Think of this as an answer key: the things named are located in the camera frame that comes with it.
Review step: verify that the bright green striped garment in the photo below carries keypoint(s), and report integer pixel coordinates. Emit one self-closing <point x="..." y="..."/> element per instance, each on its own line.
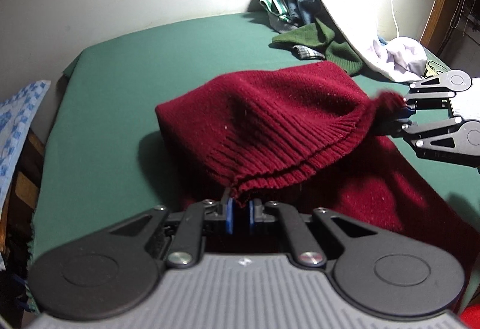
<point x="273" y="6"/>

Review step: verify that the blue white patterned cloth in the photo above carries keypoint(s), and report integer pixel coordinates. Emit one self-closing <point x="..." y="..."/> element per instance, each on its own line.
<point x="15" y="126"/>

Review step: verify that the pale printed bed sheet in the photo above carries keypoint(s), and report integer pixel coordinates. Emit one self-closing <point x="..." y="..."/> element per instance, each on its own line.
<point x="437" y="66"/>

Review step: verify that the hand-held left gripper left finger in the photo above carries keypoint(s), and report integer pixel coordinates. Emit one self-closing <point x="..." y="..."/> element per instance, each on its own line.
<point x="229" y="218"/>

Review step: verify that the blue garment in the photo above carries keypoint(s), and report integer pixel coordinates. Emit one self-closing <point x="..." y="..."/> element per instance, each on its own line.
<point x="302" y="3"/>

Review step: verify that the brown wooden frame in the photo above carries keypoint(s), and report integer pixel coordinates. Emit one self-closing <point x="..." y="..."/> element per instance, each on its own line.
<point x="26" y="186"/>

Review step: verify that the grey garment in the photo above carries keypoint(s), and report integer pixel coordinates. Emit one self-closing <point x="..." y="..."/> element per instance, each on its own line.
<point x="283" y="26"/>

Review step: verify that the bright red fleece garment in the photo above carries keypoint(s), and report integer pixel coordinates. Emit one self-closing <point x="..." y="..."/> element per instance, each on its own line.
<point x="472" y="319"/>

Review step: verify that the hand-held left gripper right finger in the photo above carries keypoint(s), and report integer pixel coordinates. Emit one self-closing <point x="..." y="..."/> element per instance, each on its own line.
<point x="250" y="218"/>

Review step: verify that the green knit sweater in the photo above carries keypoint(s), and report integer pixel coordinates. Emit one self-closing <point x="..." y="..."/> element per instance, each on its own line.
<point x="311" y="36"/>

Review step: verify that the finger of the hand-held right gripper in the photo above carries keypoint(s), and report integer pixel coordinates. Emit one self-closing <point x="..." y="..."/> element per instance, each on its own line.
<point x="427" y="93"/>
<point x="431" y="143"/>

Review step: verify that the dark red knit sweater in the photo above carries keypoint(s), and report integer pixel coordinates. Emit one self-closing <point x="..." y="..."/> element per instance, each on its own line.
<point x="281" y="107"/>

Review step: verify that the pale lilac shirt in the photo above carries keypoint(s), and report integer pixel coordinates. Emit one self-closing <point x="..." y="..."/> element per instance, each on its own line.
<point x="401" y="55"/>

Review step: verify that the white sweatshirt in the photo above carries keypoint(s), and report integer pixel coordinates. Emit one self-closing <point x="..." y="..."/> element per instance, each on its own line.
<point x="348" y="25"/>

